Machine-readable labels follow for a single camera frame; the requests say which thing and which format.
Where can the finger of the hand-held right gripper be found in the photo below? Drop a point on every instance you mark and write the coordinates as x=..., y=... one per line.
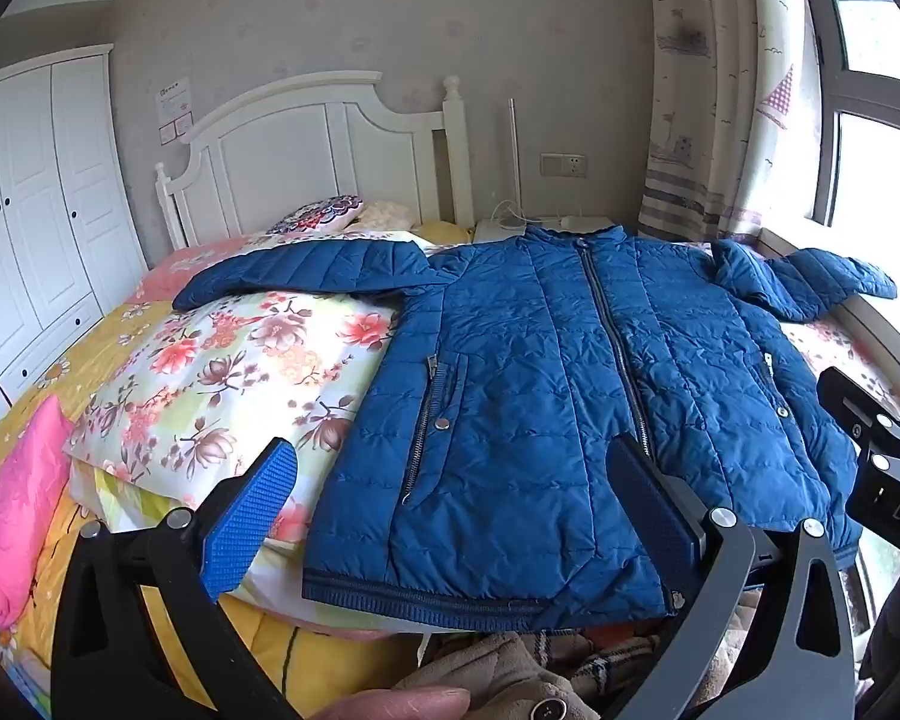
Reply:
x=855, y=399

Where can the beige wall switch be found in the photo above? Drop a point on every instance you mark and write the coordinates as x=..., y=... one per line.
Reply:
x=551, y=164

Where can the white nightstand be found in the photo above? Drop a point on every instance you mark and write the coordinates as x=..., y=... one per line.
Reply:
x=495, y=229

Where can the yellow pillow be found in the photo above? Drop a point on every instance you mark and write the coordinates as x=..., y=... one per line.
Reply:
x=442, y=231

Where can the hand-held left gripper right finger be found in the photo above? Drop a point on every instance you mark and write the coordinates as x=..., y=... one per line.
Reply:
x=649, y=514

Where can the paper wall notice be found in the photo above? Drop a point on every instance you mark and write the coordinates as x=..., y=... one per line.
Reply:
x=175, y=109

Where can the white bed headboard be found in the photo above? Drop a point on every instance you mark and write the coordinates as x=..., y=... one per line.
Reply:
x=285, y=142

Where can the pink floral blanket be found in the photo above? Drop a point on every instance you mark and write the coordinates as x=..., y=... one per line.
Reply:
x=172, y=270

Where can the floral quilt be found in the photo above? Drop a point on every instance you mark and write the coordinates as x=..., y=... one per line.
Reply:
x=255, y=382

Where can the striped boat print curtain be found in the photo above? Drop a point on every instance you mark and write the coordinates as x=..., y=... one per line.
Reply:
x=712, y=90

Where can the dark framed window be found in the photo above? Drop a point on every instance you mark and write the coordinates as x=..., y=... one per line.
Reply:
x=832, y=82

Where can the plaid cloth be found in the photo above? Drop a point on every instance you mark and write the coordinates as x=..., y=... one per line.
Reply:
x=607, y=660

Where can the beige wall socket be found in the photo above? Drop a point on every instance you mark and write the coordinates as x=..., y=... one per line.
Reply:
x=574, y=163

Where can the mandala patterned cushion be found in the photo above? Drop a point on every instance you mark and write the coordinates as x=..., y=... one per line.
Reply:
x=316, y=213

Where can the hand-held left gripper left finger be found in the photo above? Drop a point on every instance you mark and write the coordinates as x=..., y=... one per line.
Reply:
x=251, y=514

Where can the blue quilted jacket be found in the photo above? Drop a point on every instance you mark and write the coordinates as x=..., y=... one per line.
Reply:
x=532, y=390

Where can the person's fleece coat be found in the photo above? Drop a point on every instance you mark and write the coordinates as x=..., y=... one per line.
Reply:
x=495, y=679

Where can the white wardrobe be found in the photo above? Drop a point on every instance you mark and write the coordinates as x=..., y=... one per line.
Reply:
x=37, y=187

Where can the person's left hand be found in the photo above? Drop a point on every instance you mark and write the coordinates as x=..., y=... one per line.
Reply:
x=397, y=705

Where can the beige textured pillow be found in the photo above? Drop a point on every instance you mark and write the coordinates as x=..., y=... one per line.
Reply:
x=386, y=214

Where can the pink pillow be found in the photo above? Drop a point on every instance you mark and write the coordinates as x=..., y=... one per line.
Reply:
x=19, y=510

